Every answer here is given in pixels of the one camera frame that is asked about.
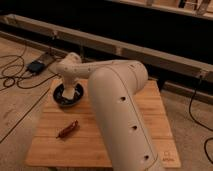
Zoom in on blue power box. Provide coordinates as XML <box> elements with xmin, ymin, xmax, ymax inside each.
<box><xmin>27</xmin><ymin>61</ymin><xmax>45</xmax><ymax>74</ymax></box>

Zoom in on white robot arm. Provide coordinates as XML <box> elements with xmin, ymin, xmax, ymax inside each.
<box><xmin>57</xmin><ymin>53</ymin><xmax>165</xmax><ymax>171</ymax></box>

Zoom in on wooden table board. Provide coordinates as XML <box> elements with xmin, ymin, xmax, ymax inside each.
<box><xmin>26</xmin><ymin>81</ymin><xmax>181</xmax><ymax>168</ymax></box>

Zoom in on black cable at right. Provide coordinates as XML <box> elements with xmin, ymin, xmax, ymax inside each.
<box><xmin>188</xmin><ymin>76</ymin><xmax>213</xmax><ymax>165</ymax></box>

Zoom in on black floor cable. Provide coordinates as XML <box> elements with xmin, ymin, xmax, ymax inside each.
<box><xmin>0</xmin><ymin>43</ymin><xmax>64</xmax><ymax>90</ymax></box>

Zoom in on dark ceramic bowl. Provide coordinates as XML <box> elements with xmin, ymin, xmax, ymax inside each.
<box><xmin>53</xmin><ymin>84</ymin><xmax>84</xmax><ymax>107</ymax></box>

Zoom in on long wooden beam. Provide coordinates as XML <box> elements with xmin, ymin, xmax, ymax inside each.
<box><xmin>0</xmin><ymin>14</ymin><xmax>213</xmax><ymax>83</ymax></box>

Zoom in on brown red snack bar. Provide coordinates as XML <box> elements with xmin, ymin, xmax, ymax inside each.
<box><xmin>57</xmin><ymin>121</ymin><xmax>78</xmax><ymax>138</ymax></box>

